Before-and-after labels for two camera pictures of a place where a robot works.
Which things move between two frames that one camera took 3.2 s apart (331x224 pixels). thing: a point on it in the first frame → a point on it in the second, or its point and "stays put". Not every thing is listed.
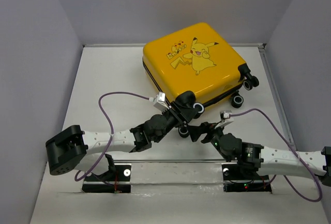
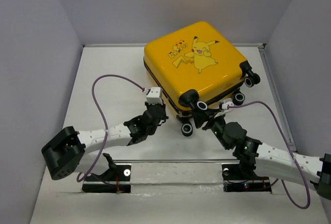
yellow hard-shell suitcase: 199,60 stays put
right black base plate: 234,180 stays put
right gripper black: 196,131 → 199,118
